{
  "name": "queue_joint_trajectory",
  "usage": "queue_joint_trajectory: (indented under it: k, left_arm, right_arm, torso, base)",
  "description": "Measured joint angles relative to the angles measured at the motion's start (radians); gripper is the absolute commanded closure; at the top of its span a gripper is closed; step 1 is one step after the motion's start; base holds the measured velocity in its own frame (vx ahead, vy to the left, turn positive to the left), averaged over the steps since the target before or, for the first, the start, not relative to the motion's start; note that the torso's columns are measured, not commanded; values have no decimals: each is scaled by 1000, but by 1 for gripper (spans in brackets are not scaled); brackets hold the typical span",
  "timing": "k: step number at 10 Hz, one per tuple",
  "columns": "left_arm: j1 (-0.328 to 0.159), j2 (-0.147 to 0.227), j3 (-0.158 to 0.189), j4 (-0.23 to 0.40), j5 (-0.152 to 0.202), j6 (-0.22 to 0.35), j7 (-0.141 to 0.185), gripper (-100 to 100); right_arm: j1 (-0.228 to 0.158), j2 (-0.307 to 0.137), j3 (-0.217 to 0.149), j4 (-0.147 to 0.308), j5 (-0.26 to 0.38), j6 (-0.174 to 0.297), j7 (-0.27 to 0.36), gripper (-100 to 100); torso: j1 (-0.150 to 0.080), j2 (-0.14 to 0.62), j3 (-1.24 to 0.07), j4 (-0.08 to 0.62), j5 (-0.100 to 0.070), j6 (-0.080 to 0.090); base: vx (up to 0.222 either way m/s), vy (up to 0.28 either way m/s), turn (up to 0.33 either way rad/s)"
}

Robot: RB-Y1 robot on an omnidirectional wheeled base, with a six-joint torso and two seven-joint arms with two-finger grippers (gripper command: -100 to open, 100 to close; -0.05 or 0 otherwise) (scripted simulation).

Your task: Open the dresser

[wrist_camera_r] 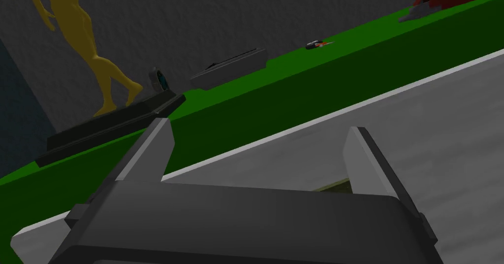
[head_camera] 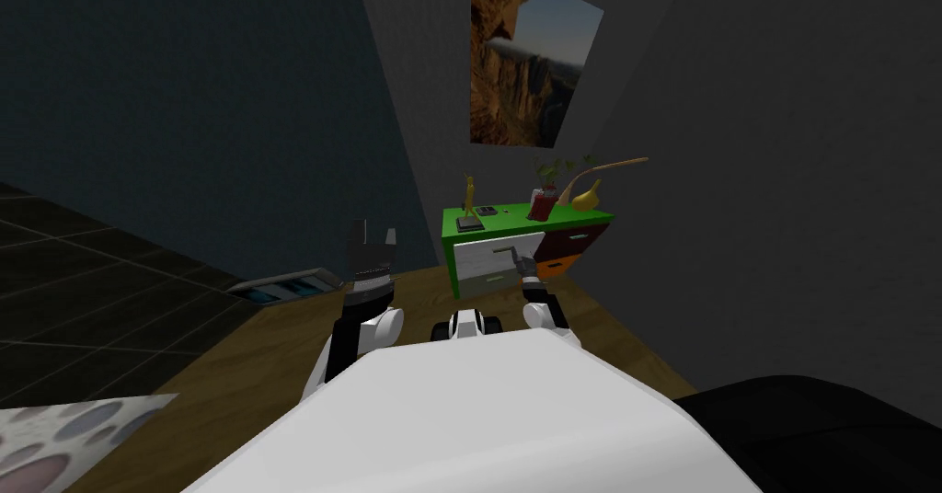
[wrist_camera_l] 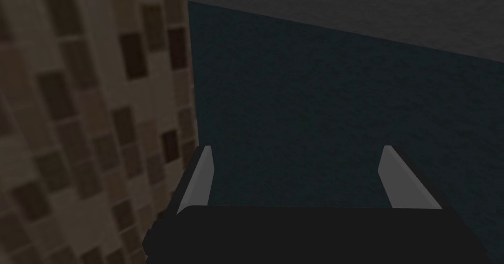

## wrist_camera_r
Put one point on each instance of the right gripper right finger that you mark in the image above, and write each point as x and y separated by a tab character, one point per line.
368	165

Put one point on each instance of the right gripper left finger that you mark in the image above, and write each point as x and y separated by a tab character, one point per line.
151	153

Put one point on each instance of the black flat statue base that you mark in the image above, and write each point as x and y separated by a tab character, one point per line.
106	128

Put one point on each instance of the grey table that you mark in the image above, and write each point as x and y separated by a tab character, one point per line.
433	130

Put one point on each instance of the small round grey clock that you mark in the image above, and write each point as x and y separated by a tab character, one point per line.
158	79

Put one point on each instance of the dark grey flat box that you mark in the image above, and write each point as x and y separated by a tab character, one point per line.
230	70

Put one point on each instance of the small black and orange object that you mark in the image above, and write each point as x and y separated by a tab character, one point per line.
315	45

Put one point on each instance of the yellow human figure statue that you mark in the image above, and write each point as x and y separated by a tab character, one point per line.
84	39

